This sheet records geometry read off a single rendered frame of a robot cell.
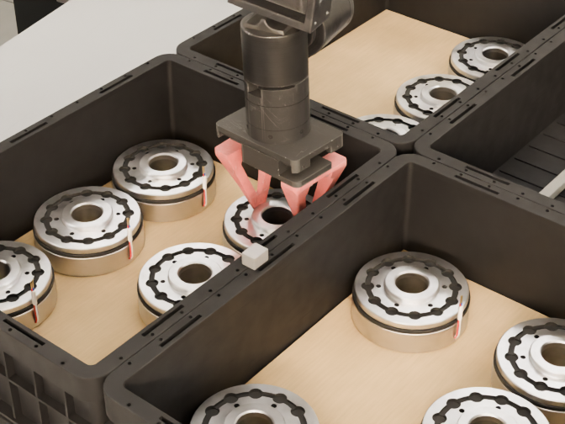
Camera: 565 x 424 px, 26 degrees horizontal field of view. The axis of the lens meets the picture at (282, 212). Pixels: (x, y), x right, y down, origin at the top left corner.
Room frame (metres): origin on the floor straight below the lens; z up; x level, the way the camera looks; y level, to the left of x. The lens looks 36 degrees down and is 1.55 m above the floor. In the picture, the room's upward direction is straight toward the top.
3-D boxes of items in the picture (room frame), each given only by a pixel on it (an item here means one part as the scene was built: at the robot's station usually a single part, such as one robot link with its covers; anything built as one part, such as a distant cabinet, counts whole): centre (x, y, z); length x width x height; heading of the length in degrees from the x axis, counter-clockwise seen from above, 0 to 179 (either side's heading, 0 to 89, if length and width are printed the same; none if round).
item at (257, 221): (0.93, 0.00, 0.86); 0.05 x 0.05 x 0.01
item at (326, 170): (0.91, -0.01, 0.91); 0.07 x 0.07 x 0.09; 46
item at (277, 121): (0.93, 0.00, 0.98); 0.10 x 0.07 x 0.07; 46
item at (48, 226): (0.93, 0.18, 0.86); 0.10 x 0.10 x 0.01
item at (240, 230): (0.93, 0.00, 0.86); 0.10 x 0.10 x 0.01
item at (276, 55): (0.94, 0.00, 1.04); 0.07 x 0.06 x 0.07; 151
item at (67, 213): (0.93, 0.18, 0.86); 0.05 x 0.05 x 0.01
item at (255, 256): (0.78, 0.02, 0.94); 0.02 x 0.01 x 0.01; 141
